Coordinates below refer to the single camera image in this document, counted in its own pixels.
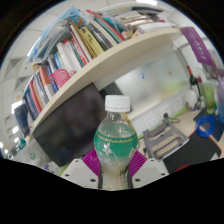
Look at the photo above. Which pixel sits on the dark wine bottle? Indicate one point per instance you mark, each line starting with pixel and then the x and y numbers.
pixel 193 80

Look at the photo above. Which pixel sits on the black computer monitor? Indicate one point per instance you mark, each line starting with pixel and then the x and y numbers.
pixel 70 130

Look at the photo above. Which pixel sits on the purple hanging banner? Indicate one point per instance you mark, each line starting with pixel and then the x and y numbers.
pixel 198 45

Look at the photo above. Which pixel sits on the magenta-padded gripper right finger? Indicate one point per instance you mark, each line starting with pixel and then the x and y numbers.
pixel 150 171

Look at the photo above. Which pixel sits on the grey metal laptop stand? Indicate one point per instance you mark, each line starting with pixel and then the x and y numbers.
pixel 166 138

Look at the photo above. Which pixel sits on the purple translucent water bottle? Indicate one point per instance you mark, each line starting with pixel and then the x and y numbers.
pixel 221 106

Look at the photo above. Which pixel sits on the flat round red coaster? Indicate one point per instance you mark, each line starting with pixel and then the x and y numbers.
pixel 182 168

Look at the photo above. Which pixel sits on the green-labelled clear drink bottle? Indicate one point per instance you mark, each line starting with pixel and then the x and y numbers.
pixel 115 143

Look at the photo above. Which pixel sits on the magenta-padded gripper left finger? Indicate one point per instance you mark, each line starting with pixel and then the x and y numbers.
pixel 78 171

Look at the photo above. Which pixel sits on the black desk mat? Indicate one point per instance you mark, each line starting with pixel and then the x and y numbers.
pixel 196 150

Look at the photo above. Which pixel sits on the shelf unit with books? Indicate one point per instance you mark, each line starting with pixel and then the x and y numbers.
pixel 100 63

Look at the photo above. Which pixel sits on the white wall socket row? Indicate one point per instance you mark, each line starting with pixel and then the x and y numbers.
pixel 151 118

